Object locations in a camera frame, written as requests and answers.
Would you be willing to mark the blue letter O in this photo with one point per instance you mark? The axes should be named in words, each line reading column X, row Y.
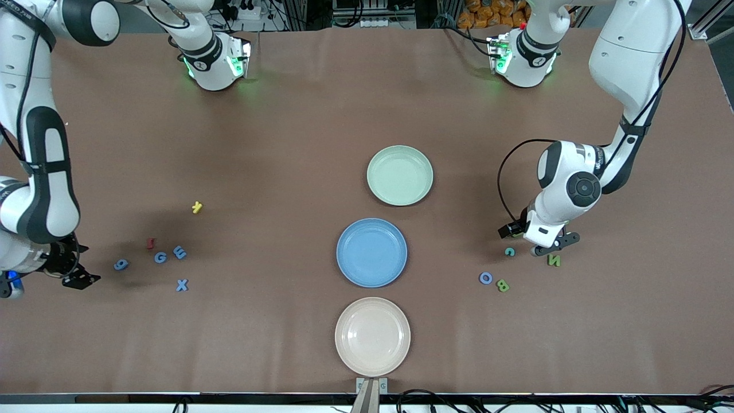
column 485, row 278

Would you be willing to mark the green letter N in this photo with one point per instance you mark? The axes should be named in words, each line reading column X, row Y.
column 553, row 261

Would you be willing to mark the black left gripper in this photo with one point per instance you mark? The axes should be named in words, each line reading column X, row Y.
column 520, row 223

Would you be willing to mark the blue letter G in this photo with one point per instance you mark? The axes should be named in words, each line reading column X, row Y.
column 160, row 257

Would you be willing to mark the yellow letter K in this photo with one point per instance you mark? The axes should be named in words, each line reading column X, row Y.
column 197, row 207

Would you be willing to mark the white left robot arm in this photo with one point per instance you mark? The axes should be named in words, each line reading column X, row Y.
column 625, row 51

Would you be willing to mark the black table edge rail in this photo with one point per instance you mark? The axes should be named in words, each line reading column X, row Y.
column 229, row 398

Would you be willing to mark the dark equipment rack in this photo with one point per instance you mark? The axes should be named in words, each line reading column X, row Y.
column 373, row 14

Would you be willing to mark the beige plate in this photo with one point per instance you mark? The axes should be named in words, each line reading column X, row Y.
column 373, row 336

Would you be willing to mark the orange bags pile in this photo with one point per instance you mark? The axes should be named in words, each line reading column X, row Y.
column 487, row 14

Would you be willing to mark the blue plate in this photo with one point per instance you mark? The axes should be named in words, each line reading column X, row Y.
column 371, row 252

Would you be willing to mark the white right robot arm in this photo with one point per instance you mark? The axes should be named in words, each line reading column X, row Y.
column 46, row 189

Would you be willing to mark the blue letter E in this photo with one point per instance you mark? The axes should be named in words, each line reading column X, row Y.
column 180, row 252

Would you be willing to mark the light green plate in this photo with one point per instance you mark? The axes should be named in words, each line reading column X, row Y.
column 399, row 175

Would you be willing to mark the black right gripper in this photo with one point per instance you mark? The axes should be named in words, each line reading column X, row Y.
column 59, row 260

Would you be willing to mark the blue letter X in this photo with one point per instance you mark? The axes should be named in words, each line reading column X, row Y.
column 182, row 285

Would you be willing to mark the green letter B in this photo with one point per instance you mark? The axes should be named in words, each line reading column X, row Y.
column 503, row 285

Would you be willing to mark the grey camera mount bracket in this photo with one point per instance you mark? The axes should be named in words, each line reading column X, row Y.
column 371, row 390

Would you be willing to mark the aluminium frame profile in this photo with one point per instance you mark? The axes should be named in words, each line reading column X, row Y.
column 711, row 20

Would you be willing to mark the white power strip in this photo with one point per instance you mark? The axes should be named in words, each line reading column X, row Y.
column 243, row 10

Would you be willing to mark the brown table cover sheet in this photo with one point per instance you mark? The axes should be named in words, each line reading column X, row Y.
column 229, row 344

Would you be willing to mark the blue digit nine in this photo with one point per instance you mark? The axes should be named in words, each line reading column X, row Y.
column 120, row 264

